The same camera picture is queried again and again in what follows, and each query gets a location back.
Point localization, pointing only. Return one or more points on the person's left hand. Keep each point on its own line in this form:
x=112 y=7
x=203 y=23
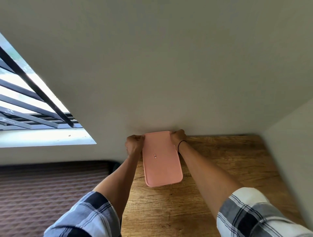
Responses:
x=133 y=145

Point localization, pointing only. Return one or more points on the person's right hand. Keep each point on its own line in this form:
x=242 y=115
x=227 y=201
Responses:
x=178 y=138

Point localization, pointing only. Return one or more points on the person's right fingers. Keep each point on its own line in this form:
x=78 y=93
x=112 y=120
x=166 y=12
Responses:
x=173 y=134

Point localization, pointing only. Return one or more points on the person's left fingers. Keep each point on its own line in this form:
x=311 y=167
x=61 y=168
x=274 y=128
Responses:
x=142 y=138

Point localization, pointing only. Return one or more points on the pink rectangular pouch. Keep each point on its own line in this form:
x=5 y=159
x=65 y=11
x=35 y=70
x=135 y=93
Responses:
x=161 y=160

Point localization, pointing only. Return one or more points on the person's left forearm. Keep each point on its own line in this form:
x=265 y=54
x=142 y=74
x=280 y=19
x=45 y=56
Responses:
x=117 y=180

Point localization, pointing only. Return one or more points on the person's right forearm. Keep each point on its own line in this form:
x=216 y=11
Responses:
x=207 y=175

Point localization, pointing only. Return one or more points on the black wrist band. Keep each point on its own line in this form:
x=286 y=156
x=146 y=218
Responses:
x=181 y=144

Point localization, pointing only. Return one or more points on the plaid shirt left sleeve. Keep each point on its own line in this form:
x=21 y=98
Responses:
x=85 y=217

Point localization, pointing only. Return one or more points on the plaid shirt sleeve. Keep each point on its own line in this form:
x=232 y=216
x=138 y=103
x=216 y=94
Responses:
x=85 y=217
x=259 y=214

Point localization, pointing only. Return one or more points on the brown patterned mattress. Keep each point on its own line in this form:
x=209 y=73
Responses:
x=49 y=193

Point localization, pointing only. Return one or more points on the window with black bars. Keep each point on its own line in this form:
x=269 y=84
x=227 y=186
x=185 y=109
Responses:
x=29 y=109

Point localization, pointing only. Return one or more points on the plaid shirt right sleeve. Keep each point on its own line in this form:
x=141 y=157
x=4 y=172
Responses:
x=259 y=214

